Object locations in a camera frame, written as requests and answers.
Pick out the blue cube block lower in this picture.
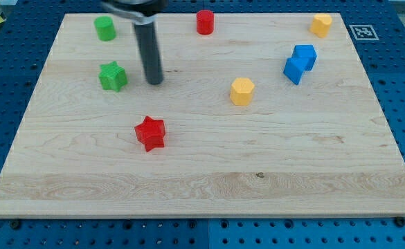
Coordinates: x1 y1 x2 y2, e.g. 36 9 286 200
283 57 308 85

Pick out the black pusher rod tool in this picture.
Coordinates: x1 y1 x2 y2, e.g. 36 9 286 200
134 22 163 85

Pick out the green star block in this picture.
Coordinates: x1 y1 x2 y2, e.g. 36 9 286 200
98 61 128 92

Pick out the blue cube block upper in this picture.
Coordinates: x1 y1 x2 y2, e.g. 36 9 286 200
291 44 317 71

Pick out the yellow heart block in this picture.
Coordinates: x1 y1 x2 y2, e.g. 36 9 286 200
309 13 332 38

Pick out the blue cube block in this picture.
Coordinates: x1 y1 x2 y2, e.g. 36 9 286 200
291 44 317 71
283 57 308 85

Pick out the yellow hexagon block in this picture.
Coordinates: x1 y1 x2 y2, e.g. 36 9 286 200
230 77 255 106

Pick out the green cylinder block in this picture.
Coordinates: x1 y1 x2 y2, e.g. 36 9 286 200
93 16 116 42

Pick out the red star block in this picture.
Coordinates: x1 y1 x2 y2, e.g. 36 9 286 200
134 116 165 152

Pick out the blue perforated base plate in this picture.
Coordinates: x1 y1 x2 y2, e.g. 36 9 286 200
0 1 405 248

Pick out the fiducial marker tag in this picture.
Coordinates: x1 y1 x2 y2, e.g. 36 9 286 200
350 24 379 41

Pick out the wooden board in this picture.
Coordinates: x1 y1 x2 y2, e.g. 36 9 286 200
0 13 405 219

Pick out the red cylinder block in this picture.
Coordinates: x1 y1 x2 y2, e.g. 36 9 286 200
196 10 215 35

